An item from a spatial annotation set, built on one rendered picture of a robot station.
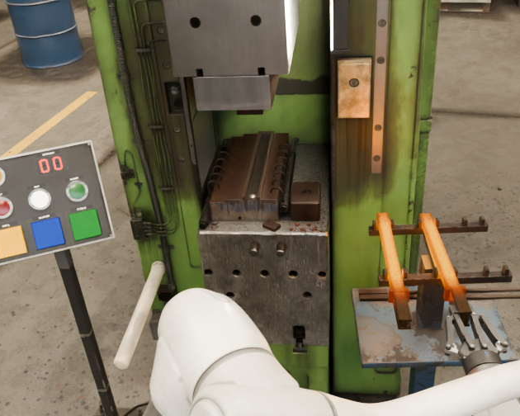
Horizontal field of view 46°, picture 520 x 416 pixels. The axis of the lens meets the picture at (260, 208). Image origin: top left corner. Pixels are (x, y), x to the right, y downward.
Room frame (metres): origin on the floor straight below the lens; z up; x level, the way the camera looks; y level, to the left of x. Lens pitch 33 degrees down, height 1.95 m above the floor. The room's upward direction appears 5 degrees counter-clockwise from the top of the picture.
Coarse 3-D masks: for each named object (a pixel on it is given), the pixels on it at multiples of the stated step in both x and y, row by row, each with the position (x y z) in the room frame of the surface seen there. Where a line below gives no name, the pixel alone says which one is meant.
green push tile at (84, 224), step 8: (72, 216) 1.43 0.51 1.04; (80, 216) 1.43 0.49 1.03; (88, 216) 1.43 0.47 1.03; (96, 216) 1.44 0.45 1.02; (72, 224) 1.42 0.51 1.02; (80, 224) 1.42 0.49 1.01; (88, 224) 1.42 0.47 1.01; (96, 224) 1.43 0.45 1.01; (80, 232) 1.41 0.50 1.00; (88, 232) 1.41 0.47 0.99; (96, 232) 1.41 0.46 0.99
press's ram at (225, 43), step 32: (192, 0) 1.53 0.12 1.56; (224, 0) 1.51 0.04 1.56; (256, 0) 1.50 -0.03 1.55; (288, 0) 1.57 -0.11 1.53; (192, 32) 1.53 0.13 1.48; (224, 32) 1.52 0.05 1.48; (256, 32) 1.50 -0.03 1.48; (288, 32) 1.53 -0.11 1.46; (192, 64) 1.53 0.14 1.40; (224, 64) 1.52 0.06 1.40; (256, 64) 1.50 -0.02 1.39; (288, 64) 1.49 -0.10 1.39
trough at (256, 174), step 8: (264, 136) 1.91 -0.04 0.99; (264, 144) 1.85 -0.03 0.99; (256, 152) 1.78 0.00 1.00; (264, 152) 1.80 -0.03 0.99; (256, 160) 1.75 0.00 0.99; (264, 160) 1.74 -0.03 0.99; (256, 168) 1.70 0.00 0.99; (256, 176) 1.65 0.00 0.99; (248, 184) 1.59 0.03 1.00; (256, 184) 1.60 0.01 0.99; (248, 192) 1.56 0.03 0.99; (256, 192) 1.55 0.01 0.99; (248, 200) 1.52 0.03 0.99; (256, 200) 1.51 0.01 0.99
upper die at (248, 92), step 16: (208, 80) 1.52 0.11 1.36; (224, 80) 1.52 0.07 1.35; (240, 80) 1.51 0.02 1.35; (256, 80) 1.50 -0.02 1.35; (272, 80) 1.56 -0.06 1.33; (208, 96) 1.52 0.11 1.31; (224, 96) 1.52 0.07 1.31; (240, 96) 1.51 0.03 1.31; (256, 96) 1.50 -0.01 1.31; (272, 96) 1.54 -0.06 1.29
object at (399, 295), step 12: (384, 216) 1.39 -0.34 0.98; (384, 228) 1.33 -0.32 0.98; (384, 240) 1.28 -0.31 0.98; (384, 252) 1.24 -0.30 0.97; (396, 252) 1.23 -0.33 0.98; (396, 264) 1.18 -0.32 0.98; (396, 276) 1.14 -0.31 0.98; (396, 288) 1.08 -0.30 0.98; (408, 288) 1.08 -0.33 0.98; (396, 300) 1.05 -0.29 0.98; (408, 300) 1.07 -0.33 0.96; (396, 312) 1.03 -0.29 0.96; (408, 312) 1.01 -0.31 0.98; (408, 324) 0.99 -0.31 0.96
